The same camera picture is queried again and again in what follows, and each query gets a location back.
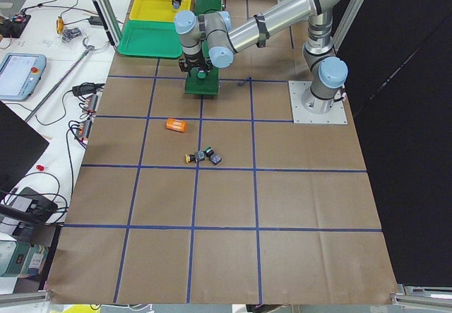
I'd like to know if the green mushroom push button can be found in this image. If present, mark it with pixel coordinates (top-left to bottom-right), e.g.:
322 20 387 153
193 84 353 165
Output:
197 70 208 79

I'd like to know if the green conveyor belt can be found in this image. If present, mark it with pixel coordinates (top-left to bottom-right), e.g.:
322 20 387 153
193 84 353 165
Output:
184 0 226 97

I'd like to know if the yellow plastic tray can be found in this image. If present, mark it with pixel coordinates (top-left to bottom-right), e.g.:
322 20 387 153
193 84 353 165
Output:
129 0 191 23

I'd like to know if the green plastic tray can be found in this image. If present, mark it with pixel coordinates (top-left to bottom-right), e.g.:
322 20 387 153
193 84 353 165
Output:
117 20 182 59

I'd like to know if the orange cylinder lower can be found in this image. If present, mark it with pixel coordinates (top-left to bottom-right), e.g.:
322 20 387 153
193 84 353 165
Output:
165 118 187 133

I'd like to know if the green push button small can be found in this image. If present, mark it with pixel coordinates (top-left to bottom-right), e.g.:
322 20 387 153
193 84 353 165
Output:
204 146 215 158

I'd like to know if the yellow push button upper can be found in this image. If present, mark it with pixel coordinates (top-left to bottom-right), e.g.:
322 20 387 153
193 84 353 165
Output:
185 150 206 164

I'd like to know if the black power adapter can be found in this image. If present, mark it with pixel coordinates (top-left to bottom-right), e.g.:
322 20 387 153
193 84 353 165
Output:
88 16 102 26

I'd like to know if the teach pendant tablet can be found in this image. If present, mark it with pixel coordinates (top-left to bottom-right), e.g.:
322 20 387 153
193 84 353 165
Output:
1 53 47 101

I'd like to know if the black monitor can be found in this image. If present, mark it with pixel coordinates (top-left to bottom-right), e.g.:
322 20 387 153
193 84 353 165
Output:
0 102 49 196

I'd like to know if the aluminium frame post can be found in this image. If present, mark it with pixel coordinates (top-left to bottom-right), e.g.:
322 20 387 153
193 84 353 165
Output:
91 0 121 48

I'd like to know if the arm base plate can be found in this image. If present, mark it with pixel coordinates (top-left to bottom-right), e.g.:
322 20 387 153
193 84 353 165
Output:
288 81 347 125

